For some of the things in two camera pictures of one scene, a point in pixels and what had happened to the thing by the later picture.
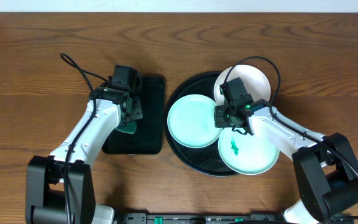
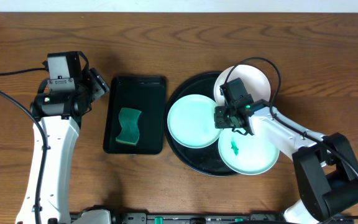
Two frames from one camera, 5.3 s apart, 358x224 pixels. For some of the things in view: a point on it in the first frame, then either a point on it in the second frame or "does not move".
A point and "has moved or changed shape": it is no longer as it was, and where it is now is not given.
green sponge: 130,128 has moved or changed shape
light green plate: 245,154 does not move
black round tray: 206,160 does not move
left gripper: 136,112 → 97,83
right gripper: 219,122 does not move
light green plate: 191,121 does not move
